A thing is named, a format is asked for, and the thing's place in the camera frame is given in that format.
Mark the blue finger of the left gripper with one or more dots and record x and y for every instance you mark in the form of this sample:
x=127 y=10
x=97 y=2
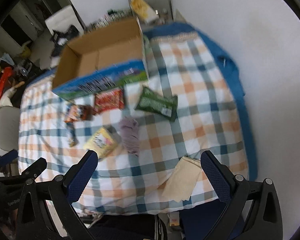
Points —
x=8 y=158
x=32 y=172

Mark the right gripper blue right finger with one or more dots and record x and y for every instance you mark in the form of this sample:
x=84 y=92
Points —
x=233 y=192

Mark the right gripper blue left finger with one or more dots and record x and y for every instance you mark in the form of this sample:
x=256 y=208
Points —
x=67 y=189

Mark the yellow tissue pack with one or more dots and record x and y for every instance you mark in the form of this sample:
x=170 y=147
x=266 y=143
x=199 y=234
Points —
x=101 y=142

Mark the blue wet wipes packet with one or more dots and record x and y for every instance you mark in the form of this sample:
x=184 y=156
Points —
x=71 y=131

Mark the orange sunflower seed packet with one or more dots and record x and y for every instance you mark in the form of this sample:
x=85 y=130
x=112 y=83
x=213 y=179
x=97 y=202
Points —
x=77 y=112

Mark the purple socks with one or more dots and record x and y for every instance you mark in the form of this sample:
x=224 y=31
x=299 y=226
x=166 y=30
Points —
x=129 y=132

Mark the red snack packet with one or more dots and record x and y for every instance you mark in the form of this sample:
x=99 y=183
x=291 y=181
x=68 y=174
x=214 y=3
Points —
x=108 y=100

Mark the green snack packet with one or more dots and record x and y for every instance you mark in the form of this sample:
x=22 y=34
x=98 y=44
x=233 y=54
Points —
x=152 y=102

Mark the grey chair at left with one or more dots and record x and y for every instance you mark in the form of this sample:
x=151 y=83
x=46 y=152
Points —
x=9 y=128

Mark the beige folded cloth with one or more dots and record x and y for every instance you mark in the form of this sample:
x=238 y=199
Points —
x=181 y=183

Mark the white goose plush toy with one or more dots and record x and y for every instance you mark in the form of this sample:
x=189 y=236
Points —
x=6 y=97

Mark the red plastic bag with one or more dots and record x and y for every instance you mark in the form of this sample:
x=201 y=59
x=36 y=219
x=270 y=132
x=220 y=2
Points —
x=1 y=84

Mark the plaid checked tablecloth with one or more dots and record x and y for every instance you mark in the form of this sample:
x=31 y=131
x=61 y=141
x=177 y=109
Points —
x=123 y=183

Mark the yellow bag on floor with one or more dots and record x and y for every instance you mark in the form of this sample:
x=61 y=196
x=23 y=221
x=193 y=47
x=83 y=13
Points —
x=25 y=51

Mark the open cardboard box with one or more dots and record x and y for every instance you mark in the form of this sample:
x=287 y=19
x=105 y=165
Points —
x=101 y=60

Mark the black plastic bag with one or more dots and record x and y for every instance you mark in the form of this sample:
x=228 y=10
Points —
x=60 y=39

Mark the white leather chair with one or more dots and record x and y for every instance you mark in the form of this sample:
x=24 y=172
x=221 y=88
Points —
x=62 y=20

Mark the blue bed sheet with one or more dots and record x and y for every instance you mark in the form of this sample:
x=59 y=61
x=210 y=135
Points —
x=176 y=31

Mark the zebra pattern bag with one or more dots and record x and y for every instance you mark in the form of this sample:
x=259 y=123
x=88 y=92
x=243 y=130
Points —
x=111 y=17

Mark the flat cardboard piece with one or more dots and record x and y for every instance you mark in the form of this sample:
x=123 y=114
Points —
x=178 y=17

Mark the yellow chips box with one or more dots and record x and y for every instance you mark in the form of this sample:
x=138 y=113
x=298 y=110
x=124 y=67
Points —
x=144 y=11

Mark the grey chair by wall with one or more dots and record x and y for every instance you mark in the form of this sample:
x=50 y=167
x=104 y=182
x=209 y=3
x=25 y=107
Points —
x=163 y=8

